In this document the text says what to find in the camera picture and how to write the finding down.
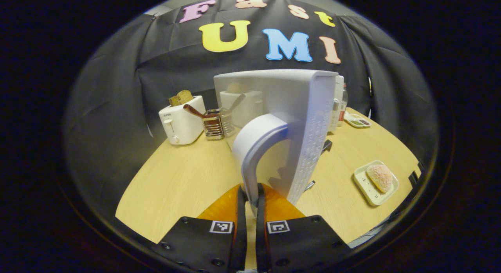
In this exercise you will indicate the clear bottle with red label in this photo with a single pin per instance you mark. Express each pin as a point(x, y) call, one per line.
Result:
point(343, 108)

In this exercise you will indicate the black backdrop cloth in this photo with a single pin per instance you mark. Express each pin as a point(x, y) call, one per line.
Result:
point(117, 100)

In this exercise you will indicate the brown wooden spoon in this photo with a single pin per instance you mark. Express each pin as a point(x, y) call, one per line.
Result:
point(193, 110)

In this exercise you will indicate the cream rectangular plate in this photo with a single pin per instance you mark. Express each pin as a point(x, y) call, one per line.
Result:
point(366, 187)

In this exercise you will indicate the white microwave oven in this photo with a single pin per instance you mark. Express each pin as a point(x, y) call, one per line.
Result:
point(297, 96)

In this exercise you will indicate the brown toast slices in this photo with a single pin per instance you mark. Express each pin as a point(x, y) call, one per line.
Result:
point(181, 97)

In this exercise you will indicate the white plate with dark food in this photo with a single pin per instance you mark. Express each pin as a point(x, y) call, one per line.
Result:
point(357, 120)

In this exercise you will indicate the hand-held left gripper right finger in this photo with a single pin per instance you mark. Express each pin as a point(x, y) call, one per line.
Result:
point(260, 226)

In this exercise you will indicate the pink sugared bread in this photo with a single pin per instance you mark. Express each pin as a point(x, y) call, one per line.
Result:
point(379, 178)

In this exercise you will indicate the white toaster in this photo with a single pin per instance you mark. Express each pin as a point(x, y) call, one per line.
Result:
point(182, 122)

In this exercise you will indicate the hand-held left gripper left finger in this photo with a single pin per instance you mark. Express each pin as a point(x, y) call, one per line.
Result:
point(240, 226)

